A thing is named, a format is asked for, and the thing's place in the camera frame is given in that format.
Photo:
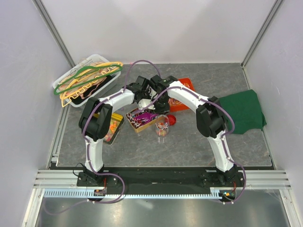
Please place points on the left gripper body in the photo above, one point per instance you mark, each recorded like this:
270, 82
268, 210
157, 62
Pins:
147, 95

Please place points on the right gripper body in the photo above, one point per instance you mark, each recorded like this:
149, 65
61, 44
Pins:
161, 104

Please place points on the orange box of lollipops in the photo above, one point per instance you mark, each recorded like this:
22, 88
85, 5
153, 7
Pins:
176, 105

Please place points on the clear plastic jar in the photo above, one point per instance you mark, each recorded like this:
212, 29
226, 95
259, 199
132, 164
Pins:
161, 127

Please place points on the red jar lid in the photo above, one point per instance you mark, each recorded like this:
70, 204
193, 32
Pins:
172, 119

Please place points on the purple plastic scoop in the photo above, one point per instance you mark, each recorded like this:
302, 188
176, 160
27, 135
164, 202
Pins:
145, 117

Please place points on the gold tin lollipops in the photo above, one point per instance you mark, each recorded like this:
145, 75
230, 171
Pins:
138, 127

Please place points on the gold square tin star candies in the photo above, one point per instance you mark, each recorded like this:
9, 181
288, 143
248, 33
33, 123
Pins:
116, 123

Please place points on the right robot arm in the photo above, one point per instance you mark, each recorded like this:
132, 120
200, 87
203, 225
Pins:
209, 118

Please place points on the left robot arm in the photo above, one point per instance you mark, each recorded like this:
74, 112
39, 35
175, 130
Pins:
96, 116

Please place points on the orange wavy clothes hanger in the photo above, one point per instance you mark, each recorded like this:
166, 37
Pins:
85, 91

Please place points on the green cloth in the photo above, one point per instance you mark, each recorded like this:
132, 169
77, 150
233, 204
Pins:
245, 110

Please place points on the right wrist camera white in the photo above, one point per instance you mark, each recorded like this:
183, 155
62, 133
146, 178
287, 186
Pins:
144, 104

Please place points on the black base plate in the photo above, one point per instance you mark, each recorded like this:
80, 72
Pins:
159, 179

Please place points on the grey cable duct rail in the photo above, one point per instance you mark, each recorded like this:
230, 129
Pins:
94, 194

